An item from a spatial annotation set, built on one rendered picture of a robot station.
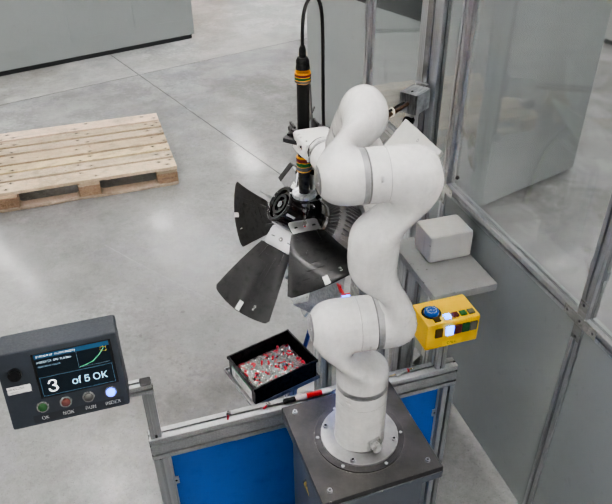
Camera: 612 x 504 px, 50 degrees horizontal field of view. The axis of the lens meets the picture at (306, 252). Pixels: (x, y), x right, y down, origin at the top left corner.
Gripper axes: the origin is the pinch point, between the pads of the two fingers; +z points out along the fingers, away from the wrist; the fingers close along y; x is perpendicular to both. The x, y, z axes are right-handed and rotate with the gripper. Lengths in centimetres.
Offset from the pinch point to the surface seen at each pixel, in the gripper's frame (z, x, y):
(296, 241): -6.4, -32.4, -4.6
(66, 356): -40, -28, -68
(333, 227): 2.3, -35.9, 9.9
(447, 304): -35, -43, 31
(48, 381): -42, -33, -73
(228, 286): 5, -53, -24
